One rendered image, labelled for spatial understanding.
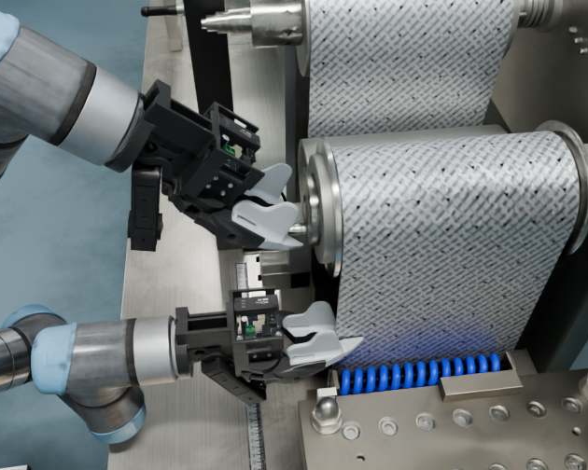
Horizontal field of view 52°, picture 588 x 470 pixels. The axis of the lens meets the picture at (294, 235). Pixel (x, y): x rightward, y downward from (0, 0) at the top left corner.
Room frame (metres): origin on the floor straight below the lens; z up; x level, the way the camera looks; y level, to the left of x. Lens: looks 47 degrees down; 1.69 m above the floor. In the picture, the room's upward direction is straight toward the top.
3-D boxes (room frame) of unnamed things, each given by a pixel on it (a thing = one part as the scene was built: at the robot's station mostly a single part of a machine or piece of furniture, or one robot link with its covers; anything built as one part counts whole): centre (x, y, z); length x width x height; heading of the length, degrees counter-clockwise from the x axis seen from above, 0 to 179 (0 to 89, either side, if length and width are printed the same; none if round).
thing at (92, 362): (0.36, 0.23, 1.11); 0.11 x 0.08 x 0.09; 97
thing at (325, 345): (0.38, -0.04, 1.11); 0.09 x 0.03 x 0.06; 96
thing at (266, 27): (0.70, 0.02, 1.34); 0.06 x 0.06 x 0.06; 7
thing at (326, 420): (0.32, -0.04, 1.05); 0.04 x 0.04 x 0.04
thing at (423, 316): (0.41, -0.16, 1.11); 0.23 x 0.01 x 0.18; 97
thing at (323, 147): (0.45, -0.03, 1.25); 0.15 x 0.01 x 0.15; 7
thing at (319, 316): (0.41, -0.03, 1.11); 0.09 x 0.03 x 0.06; 98
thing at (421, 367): (0.39, -0.16, 1.03); 0.21 x 0.04 x 0.03; 97
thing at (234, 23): (0.69, 0.08, 1.34); 0.06 x 0.03 x 0.03; 97
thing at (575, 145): (0.48, -0.28, 1.25); 0.15 x 0.01 x 0.15; 7
